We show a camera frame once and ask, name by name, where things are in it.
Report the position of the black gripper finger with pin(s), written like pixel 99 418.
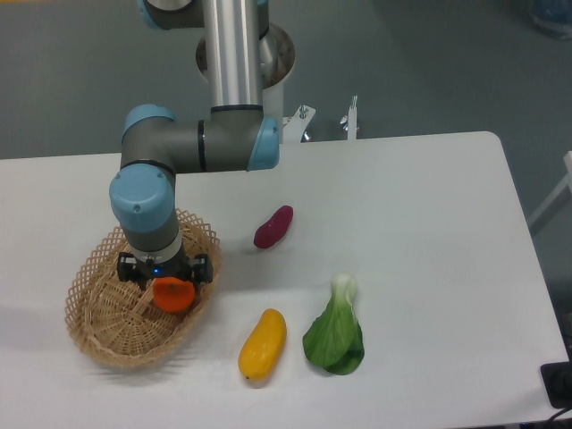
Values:
pixel 201 271
pixel 128 270

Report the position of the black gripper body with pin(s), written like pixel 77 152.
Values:
pixel 177 267

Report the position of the orange fruit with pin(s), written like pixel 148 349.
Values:
pixel 173 295

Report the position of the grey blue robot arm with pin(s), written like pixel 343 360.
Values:
pixel 238 136

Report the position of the woven wicker basket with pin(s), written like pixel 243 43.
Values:
pixel 119 325

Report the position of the purple sweet potato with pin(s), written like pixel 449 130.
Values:
pixel 275 228

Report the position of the yellow mango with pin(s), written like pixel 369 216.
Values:
pixel 263 348

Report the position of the green bok choy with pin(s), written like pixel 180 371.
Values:
pixel 334 341

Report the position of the black device at table edge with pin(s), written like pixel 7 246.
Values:
pixel 557 383

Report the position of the blue object top right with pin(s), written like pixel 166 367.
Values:
pixel 553 17

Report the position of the white frame at right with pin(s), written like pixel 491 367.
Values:
pixel 555 200

